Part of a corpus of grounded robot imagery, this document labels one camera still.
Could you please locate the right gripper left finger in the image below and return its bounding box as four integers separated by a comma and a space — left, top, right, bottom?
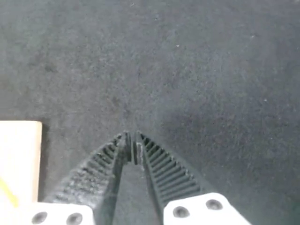
14, 131, 132, 225

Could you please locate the square wooden tray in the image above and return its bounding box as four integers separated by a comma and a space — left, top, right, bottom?
0, 120, 43, 209

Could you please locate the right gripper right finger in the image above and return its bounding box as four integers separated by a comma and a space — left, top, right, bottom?
131, 131, 253, 225

